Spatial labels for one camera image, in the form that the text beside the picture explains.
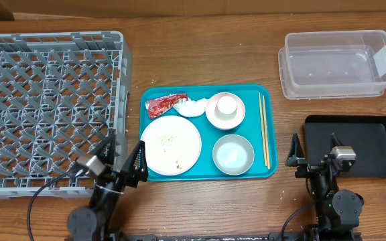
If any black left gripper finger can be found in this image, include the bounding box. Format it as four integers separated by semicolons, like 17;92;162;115
94;130;116;165
120;141;148;183

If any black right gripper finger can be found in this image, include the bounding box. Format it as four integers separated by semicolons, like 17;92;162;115
285;133;306;167
330;133;343;149

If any grey white bowl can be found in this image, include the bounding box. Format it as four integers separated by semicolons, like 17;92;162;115
212;134;255;176

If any white cup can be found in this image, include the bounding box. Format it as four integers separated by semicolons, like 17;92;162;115
215;96;237;122

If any pink shallow bowl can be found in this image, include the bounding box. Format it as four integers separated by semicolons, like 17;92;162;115
205;92;246;130

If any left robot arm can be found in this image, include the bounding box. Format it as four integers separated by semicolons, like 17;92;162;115
67;131;148;240

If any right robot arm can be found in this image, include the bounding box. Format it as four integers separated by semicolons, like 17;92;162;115
281;134;364;240

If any large white plate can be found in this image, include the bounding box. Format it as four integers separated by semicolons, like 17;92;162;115
141;115;202;176

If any black plastic bin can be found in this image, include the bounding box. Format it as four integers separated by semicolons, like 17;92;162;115
304;115;386;177

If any red snack wrapper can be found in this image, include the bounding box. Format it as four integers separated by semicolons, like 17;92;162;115
145;94;188;119

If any teal plastic tray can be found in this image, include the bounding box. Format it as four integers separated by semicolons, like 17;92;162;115
139;84;278;181

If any wooden chopstick right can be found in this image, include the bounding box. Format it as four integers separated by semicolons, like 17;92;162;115
262;95;271;170

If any crumpled white napkin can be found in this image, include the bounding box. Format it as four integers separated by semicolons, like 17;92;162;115
173;98;208;118

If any clear plastic bin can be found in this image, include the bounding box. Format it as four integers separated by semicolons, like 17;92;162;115
278;30;386;100

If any grey plastic dish rack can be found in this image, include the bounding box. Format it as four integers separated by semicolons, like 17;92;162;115
0;31;133;199

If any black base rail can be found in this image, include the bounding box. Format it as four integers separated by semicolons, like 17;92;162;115
65;230;363;241

